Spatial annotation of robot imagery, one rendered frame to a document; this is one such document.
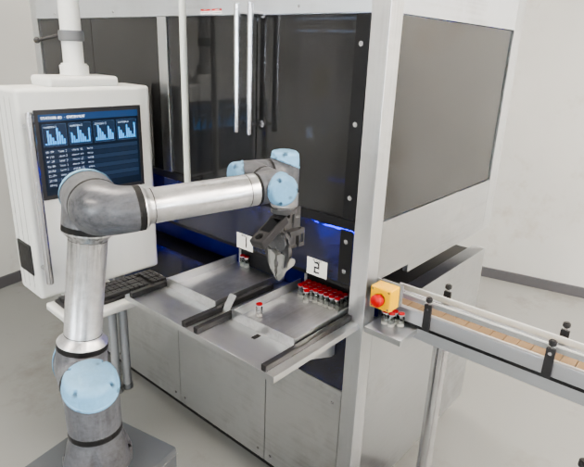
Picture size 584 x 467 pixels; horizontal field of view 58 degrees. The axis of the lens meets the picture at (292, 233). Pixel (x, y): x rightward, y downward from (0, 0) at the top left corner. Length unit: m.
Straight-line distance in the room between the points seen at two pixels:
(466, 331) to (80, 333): 1.06
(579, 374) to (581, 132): 2.89
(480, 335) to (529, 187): 2.82
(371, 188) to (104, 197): 0.78
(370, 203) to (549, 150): 2.88
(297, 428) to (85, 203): 1.32
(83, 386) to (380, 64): 1.08
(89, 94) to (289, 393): 1.31
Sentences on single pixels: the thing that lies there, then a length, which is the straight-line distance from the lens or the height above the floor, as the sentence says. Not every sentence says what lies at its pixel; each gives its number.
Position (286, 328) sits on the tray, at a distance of 1.65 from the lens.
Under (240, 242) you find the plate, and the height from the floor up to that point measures 1.01.
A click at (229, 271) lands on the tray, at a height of 0.88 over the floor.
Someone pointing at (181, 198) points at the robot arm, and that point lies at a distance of 1.11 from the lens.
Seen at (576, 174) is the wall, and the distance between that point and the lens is 4.33.
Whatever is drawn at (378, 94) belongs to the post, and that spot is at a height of 1.59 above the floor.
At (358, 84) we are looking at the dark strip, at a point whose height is 1.61.
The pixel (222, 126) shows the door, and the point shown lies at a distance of 1.95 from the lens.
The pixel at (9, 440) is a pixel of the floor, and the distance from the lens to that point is 2.83.
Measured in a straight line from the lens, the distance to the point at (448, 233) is 2.10.
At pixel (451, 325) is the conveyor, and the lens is 1.67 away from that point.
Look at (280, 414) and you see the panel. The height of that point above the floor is 0.36.
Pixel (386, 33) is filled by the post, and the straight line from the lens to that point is 1.50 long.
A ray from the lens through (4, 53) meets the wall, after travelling 4.17.
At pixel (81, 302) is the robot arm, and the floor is 1.14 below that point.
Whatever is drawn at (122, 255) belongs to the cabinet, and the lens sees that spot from 2.22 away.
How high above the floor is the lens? 1.69
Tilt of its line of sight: 19 degrees down
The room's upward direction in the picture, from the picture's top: 2 degrees clockwise
